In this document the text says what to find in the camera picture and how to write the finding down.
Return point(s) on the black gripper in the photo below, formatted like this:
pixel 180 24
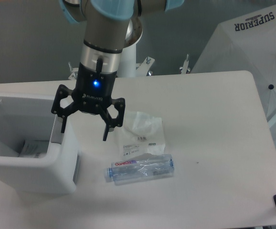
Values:
pixel 91 89

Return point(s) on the white trash can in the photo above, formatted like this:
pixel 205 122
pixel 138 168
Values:
pixel 28 117

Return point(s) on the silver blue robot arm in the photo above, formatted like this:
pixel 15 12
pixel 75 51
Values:
pixel 107 22

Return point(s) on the paper trash inside can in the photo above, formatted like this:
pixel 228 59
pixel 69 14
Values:
pixel 34 149

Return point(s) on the clear plastic packaging bag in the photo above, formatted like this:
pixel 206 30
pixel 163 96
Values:
pixel 140 134

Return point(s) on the crushed clear plastic bottle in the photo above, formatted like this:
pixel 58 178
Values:
pixel 141 168

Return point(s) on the white superior umbrella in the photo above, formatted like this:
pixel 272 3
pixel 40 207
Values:
pixel 246 43

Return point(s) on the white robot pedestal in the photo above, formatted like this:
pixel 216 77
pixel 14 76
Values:
pixel 127 65

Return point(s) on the white metal base frame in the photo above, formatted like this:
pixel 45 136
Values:
pixel 142 69

